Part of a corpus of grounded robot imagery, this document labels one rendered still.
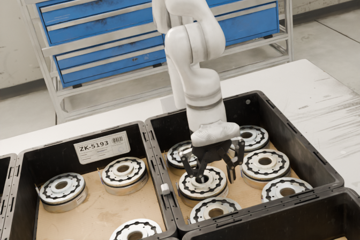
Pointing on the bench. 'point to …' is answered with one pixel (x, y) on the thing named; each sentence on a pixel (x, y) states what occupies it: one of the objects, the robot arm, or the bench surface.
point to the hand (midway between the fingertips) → (216, 179)
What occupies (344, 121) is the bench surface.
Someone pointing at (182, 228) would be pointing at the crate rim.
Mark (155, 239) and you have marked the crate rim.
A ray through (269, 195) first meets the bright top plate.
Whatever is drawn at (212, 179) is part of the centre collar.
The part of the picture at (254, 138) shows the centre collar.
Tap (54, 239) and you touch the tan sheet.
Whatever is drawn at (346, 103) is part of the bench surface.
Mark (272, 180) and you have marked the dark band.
